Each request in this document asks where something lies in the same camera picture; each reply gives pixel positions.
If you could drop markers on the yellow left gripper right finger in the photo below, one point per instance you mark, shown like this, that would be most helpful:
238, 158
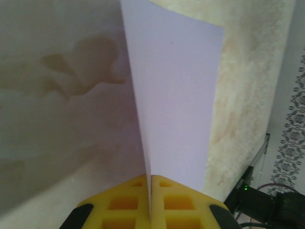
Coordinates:
181, 210

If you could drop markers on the aluminium side rail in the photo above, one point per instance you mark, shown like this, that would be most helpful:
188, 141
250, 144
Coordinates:
262, 148

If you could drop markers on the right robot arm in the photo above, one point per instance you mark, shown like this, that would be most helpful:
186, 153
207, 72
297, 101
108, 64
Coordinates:
257, 202

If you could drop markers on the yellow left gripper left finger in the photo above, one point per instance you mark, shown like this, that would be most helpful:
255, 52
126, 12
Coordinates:
124, 210

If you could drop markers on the purple paper sheet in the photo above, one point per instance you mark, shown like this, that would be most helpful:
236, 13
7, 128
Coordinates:
171, 95

